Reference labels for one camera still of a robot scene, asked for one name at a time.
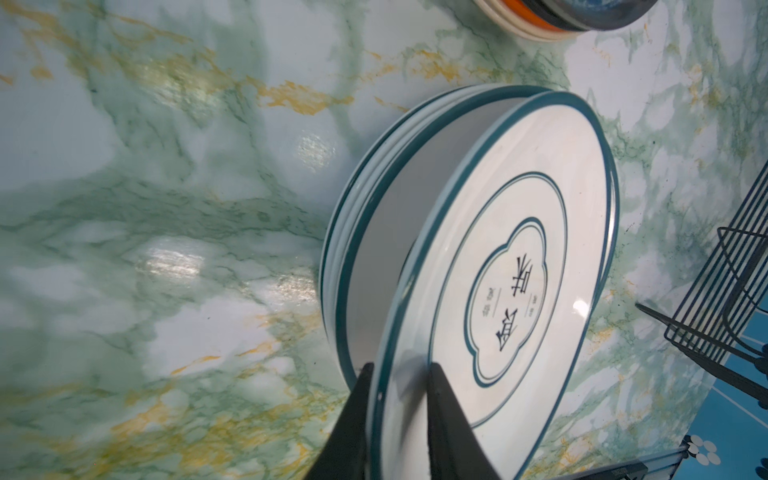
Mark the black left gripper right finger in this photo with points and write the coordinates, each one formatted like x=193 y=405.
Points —
x=454 y=452

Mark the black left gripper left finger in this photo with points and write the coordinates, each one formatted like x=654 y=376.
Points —
x=344 y=455

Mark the white plate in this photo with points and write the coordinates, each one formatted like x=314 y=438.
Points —
x=598 y=15
x=342 y=211
x=498 y=288
x=397 y=192

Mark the cream plate with black stamp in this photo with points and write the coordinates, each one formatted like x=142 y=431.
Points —
x=509 y=21

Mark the orange plate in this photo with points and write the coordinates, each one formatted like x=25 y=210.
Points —
x=524 y=12

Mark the black wire dish rack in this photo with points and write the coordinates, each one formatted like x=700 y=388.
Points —
x=708 y=324

